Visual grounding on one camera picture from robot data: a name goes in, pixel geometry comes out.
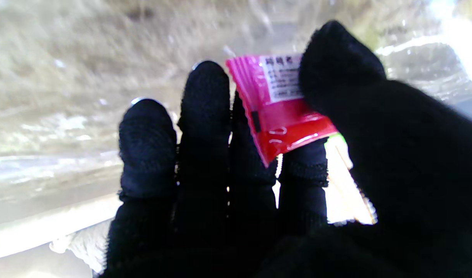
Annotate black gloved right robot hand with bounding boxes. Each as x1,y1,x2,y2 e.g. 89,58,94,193
101,20,472,278

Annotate red pink candy packet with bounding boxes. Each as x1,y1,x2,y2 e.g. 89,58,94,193
225,54,338,167

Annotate beige knitted cushion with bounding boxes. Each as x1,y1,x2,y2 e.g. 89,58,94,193
50,220,115,273

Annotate beige sofa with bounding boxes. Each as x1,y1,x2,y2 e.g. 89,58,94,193
0,193,122,278

